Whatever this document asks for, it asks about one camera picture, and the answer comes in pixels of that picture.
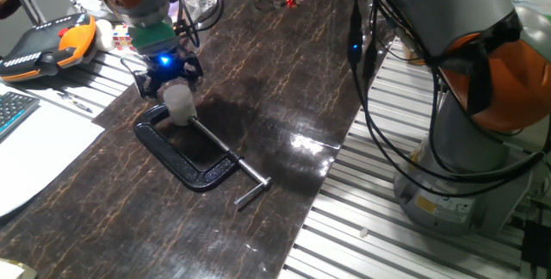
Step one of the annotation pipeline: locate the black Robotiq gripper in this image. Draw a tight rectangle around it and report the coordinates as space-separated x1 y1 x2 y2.
133 48 204 100

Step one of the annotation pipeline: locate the white translucent plastic jar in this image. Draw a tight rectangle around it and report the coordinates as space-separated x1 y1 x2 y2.
167 97 198 127

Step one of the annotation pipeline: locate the black C-clamp with steel screw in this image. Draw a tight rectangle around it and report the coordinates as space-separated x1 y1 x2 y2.
133 102 274 206

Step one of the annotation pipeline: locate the green flange adapter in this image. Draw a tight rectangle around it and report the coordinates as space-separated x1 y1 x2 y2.
127 20 180 55

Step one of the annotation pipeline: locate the Rubik's cube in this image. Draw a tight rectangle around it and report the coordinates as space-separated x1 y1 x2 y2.
112 24 137 53

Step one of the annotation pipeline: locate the white round object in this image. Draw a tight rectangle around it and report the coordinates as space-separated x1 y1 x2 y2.
94 19 116 53

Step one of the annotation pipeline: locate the dark brown marble pattern mat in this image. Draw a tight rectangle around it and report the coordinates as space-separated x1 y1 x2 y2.
0 0 399 279

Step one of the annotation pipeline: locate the dark pen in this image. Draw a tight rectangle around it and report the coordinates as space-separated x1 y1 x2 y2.
57 91 94 114

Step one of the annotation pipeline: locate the orange black teach pendant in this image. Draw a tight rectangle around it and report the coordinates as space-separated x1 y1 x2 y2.
0 13 98 83

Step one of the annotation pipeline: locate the large white paper sheet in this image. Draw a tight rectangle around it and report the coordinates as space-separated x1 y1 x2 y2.
0 83 106 218

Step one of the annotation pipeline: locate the black computer keyboard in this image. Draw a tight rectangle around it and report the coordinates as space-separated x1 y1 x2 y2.
0 91 41 140

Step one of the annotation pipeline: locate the gold foil box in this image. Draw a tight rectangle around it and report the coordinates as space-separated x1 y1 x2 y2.
0 257 39 279

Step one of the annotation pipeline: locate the white plastic bag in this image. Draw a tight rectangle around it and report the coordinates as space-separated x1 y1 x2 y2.
510 0 551 13

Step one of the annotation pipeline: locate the small wired red LED board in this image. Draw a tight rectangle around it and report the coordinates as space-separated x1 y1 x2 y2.
253 0 307 13

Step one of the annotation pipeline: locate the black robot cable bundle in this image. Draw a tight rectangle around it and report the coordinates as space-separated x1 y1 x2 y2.
346 0 551 198

